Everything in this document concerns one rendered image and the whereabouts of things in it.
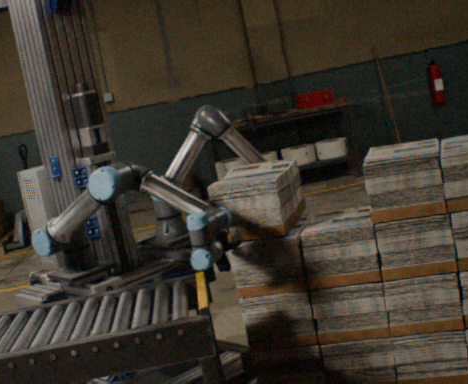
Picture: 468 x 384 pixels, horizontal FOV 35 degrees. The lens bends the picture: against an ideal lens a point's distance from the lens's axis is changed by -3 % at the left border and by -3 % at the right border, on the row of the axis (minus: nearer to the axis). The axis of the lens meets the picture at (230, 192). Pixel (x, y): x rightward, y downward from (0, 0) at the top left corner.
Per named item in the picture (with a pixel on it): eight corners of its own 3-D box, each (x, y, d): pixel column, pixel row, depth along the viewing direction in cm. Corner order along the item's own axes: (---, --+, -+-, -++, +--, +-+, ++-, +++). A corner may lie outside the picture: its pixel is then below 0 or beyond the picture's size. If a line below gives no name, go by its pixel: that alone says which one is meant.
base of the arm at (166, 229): (150, 239, 343) (145, 218, 342) (175, 230, 353) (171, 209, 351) (169, 240, 332) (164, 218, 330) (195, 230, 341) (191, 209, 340)
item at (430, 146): (370, 150, 312) (370, 147, 312) (438, 139, 303) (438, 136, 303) (362, 164, 277) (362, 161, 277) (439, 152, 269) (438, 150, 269)
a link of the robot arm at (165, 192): (124, 177, 295) (228, 234, 279) (108, 183, 286) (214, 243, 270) (132, 151, 291) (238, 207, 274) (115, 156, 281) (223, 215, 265)
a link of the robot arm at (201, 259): (208, 247, 257) (213, 271, 258) (217, 239, 267) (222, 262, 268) (187, 250, 259) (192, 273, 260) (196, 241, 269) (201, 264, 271)
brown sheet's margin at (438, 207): (378, 201, 315) (376, 191, 314) (445, 191, 307) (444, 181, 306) (370, 223, 279) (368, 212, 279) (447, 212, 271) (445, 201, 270)
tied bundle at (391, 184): (378, 203, 315) (369, 149, 312) (447, 193, 307) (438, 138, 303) (370, 225, 280) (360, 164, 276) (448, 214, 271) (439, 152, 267)
